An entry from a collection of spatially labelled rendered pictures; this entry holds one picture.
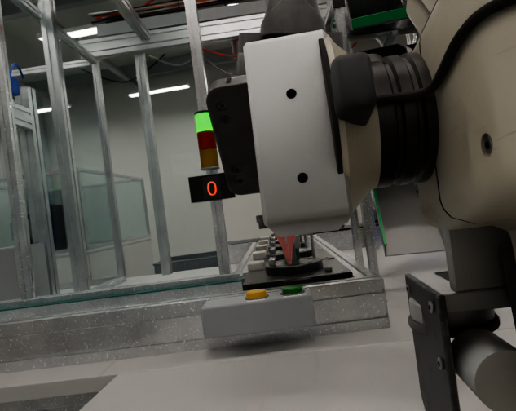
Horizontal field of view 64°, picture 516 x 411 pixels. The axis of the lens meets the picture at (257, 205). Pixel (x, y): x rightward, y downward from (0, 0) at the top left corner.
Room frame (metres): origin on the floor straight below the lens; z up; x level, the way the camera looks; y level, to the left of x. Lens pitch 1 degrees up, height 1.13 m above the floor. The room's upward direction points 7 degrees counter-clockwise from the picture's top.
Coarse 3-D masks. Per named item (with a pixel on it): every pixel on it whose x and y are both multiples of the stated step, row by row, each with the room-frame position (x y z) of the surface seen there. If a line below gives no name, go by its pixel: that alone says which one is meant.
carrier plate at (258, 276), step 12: (324, 264) 1.03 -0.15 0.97; (336, 264) 1.01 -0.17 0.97; (252, 276) 0.99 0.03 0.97; (264, 276) 0.96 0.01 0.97; (276, 276) 0.94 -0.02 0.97; (288, 276) 0.92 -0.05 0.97; (300, 276) 0.90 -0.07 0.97; (312, 276) 0.89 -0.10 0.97; (324, 276) 0.89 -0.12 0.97; (336, 276) 0.89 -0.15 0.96; (348, 276) 0.88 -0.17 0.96; (252, 288) 0.89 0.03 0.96; (264, 288) 0.89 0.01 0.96
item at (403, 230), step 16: (384, 192) 1.04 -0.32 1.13; (400, 192) 1.03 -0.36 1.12; (384, 208) 1.01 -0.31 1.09; (400, 208) 0.99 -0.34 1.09; (416, 208) 0.98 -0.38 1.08; (384, 224) 0.97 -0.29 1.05; (400, 224) 0.96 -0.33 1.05; (416, 224) 0.95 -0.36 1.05; (384, 240) 0.89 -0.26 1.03; (400, 240) 0.93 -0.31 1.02; (416, 240) 0.92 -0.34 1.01; (432, 240) 0.91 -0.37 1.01
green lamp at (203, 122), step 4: (196, 116) 1.12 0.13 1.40; (200, 116) 1.11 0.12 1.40; (204, 116) 1.11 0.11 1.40; (208, 116) 1.11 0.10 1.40; (196, 120) 1.12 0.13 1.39; (200, 120) 1.11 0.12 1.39; (204, 120) 1.11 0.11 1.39; (208, 120) 1.11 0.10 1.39; (196, 124) 1.12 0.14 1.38; (200, 124) 1.11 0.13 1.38; (204, 124) 1.11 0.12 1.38; (208, 124) 1.11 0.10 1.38; (196, 128) 1.12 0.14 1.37; (200, 128) 1.11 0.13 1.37; (204, 128) 1.11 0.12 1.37; (208, 128) 1.11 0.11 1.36; (212, 128) 1.12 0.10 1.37; (196, 132) 1.13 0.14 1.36
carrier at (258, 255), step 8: (304, 240) 1.29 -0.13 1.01; (272, 248) 1.28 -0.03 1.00; (304, 248) 1.29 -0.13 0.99; (256, 256) 1.34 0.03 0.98; (264, 256) 1.34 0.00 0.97; (272, 256) 1.22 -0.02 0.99; (280, 256) 1.20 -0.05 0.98; (304, 256) 1.20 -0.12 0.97; (312, 256) 1.22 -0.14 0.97; (320, 256) 1.19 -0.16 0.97; (328, 256) 1.17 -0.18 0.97
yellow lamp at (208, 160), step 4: (212, 148) 1.11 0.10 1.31; (200, 152) 1.12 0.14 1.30; (204, 152) 1.11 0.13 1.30; (208, 152) 1.11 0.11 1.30; (212, 152) 1.11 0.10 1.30; (216, 152) 1.12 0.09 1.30; (200, 156) 1.12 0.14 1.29; (204, 156) 1.11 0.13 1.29; (208, 156) 1.11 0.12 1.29; (212, 156) 1.11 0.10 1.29; (216, 156) 1.12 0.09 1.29; (204, 160) 1.11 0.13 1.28; (208, 160) 1.11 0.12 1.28; (212, 160) 1.11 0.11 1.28; (216, 160) 1.12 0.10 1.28; (204, 164) 1.11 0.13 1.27; (208, 164) 1.11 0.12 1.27; (212, 164) 1.11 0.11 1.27; (216, 164) 1.12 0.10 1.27
